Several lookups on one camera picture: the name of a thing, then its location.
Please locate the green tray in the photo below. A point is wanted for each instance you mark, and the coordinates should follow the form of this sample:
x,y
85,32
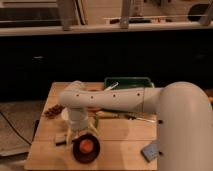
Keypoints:
x,y
127,82

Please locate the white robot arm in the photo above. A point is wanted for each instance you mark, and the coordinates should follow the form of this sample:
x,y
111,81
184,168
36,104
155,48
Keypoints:
x,y
184,119

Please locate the silver utensil with dark handle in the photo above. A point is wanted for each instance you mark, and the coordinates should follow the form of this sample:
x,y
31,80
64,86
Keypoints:
x,y
138,118

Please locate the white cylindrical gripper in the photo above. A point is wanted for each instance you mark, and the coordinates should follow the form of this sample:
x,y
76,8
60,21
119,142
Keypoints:
x,y
78,120

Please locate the dark purple bowl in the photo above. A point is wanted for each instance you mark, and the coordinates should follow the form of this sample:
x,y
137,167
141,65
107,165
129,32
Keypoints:
x,y
86,157

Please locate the small tan block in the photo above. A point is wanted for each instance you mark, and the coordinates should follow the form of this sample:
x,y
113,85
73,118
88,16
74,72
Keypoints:
x,y
60,139

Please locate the brown grape bunch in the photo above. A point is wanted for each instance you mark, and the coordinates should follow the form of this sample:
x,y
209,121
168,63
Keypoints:
x,y
53,111

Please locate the orange-red apple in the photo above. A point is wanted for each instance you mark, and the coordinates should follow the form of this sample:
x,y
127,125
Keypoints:
x,y
86,145

